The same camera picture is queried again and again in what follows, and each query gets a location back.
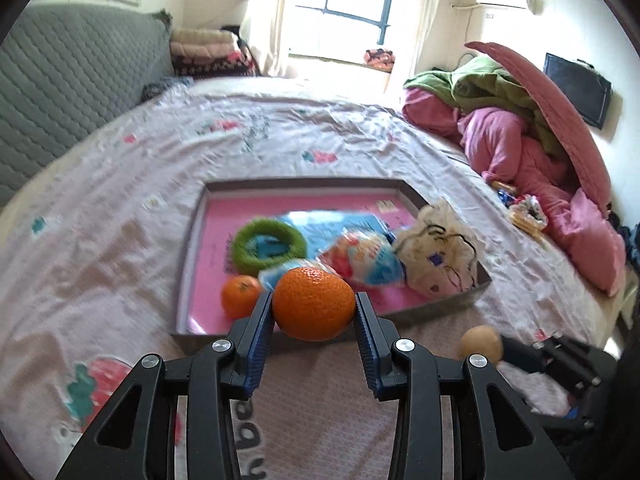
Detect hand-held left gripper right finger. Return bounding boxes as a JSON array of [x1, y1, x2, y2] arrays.
[[352, 291, 576, 480]]

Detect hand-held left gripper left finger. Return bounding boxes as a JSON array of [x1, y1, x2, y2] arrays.
[[55, 290, 276, 480]]

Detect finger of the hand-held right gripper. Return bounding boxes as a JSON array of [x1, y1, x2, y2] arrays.
[[499, 335, 601, 396], [532, 335, 618, 376]]

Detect walnut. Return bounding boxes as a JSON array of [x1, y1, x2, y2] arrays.
[[459, 325, 505, 365]]

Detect orange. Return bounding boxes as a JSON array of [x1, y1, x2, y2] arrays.
[[271, 266, 356, 342], [221, 275, 264, 320]]

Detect shallow grey cardboard box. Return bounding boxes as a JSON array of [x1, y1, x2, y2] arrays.
[[170, 177, 493, 356]]

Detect green spiky ring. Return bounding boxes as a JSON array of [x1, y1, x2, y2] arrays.
[[230, 217, 308, 275]]

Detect beige drawstring bag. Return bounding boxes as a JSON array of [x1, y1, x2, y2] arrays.
[[392, 199, 486, 297]]

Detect pink book with blue label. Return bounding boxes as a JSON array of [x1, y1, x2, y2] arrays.
[[185, 190, 481, 336]]

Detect yellow wafer packet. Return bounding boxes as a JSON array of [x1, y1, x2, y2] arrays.
[[509, 207, 543, 233]]

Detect small snack packets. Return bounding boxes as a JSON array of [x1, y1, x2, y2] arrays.
[[517, 194, 551, 223]]

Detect strawberry printed bed sheet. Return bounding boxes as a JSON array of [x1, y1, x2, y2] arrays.
[[0, 77, 631, 480]]

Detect pink quilt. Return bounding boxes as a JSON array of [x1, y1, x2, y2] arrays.
[[402, 87, 628, 296]]

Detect black television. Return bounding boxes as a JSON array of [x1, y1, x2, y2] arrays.
[[542, 52, 613, 130]]

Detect green blanket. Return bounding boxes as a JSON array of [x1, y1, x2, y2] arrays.
[[404, 55, 571, 158]]

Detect dark patterned folded blanket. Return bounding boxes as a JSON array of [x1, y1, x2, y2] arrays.
[[172, 52, 261, 78]]

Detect patterned pouch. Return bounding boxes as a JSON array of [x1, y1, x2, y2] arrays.
[[364, 48, 396, 70]]

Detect pink folded blanket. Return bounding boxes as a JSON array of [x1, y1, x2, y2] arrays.
[[170, 40, 241, 58]]

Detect black cloth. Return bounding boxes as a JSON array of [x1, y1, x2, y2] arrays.
[[220, 25, 251, 56]]

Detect cream folded blanket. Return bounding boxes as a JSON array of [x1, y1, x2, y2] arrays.
[[171, 27, 236, 46]]

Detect grey quilted headboard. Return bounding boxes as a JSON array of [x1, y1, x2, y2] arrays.
[[0, 2, 173, 206]]

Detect cream curtain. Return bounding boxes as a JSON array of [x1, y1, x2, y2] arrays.
[[240, 0, 293, 78], [400, 0, 448, 81]]

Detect dark framed window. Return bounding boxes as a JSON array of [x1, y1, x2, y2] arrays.
[[287, 0, 426, 68]]

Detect white air conditioner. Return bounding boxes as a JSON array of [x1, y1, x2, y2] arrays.
[[474, 0, 538, 15]]

